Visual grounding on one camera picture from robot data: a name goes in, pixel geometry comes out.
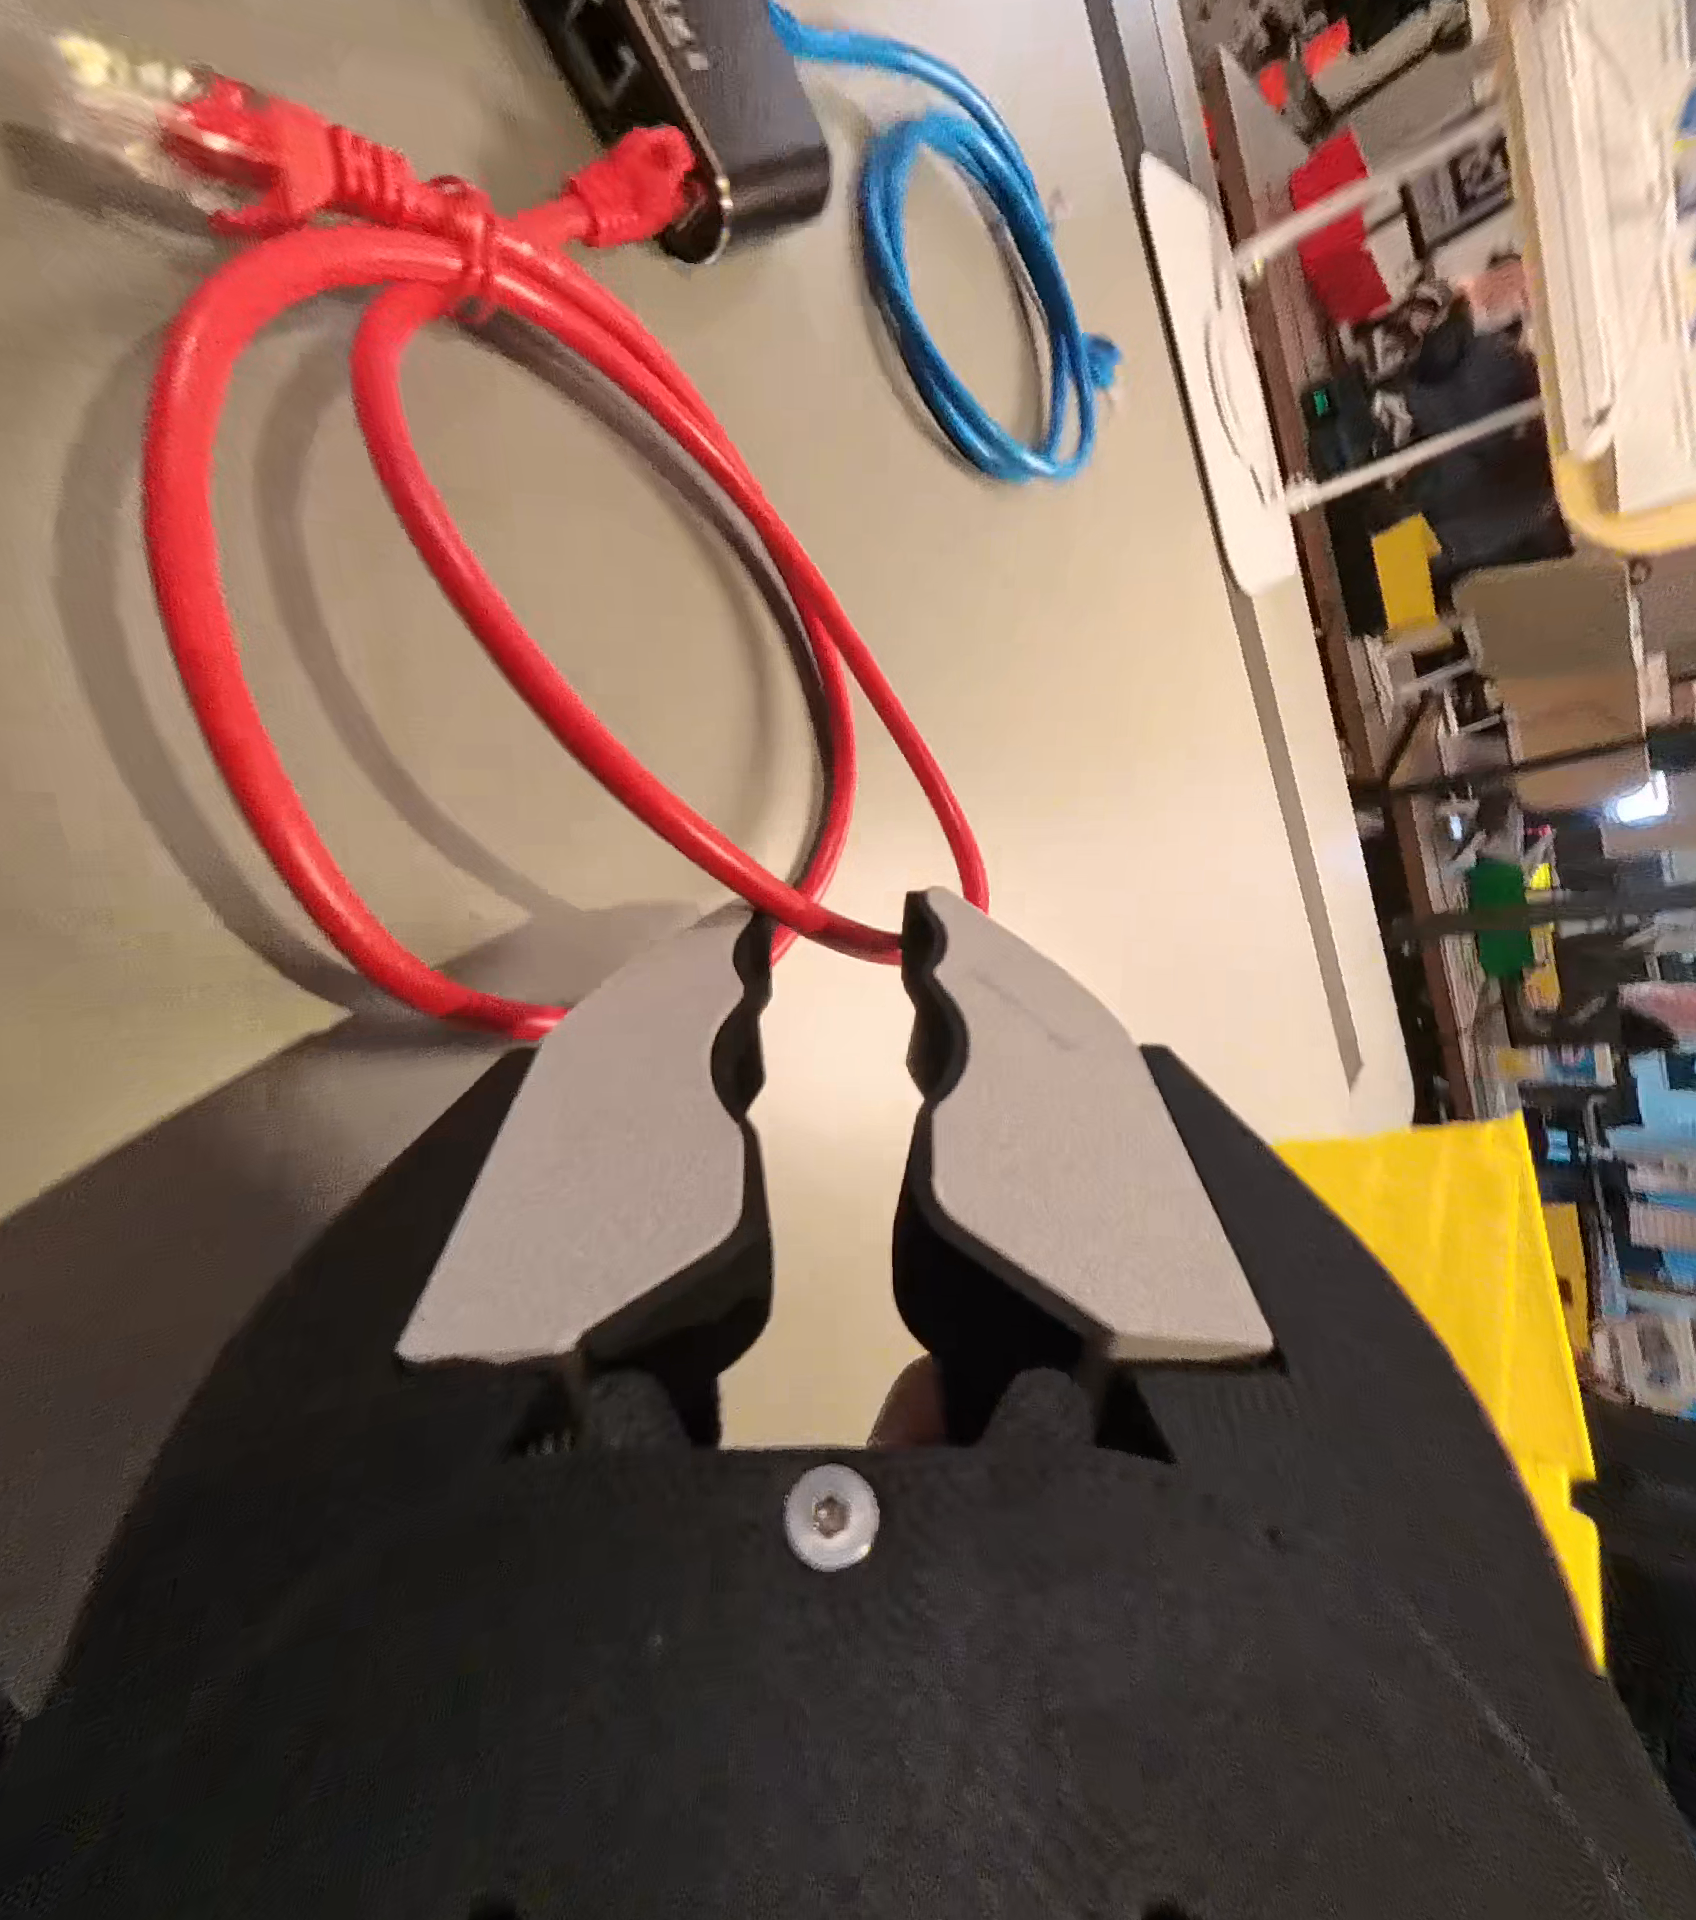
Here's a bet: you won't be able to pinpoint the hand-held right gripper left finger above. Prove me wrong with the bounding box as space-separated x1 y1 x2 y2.
398 910 782 1374

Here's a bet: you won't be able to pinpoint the instruction sheet on stand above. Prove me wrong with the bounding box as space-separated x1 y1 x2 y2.
1134 0 1696 596

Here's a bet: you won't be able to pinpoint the blue ethernet cable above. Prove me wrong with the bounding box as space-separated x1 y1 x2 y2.
765 0 1126 487

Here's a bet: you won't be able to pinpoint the red plastic bin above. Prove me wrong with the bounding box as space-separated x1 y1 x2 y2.
1275 126 1391 318

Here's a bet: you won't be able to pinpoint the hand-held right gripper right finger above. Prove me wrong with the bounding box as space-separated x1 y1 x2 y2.
901 888 1281 1374

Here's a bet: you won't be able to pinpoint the yellow plastic bin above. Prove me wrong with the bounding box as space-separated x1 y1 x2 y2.
1263 1115 1607 1676

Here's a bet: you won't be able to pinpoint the red ethernet cable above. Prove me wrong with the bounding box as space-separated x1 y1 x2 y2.
8 35 995 1039

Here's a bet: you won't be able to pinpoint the yellow and black boxes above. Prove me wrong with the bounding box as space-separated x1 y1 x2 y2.
1364 510 1457 637

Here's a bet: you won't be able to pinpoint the black ethernet adapter hub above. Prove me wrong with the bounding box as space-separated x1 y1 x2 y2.
519 0 836 265

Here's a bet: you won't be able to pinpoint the black and white tag board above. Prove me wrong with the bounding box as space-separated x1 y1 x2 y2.
1424 126 1517 242

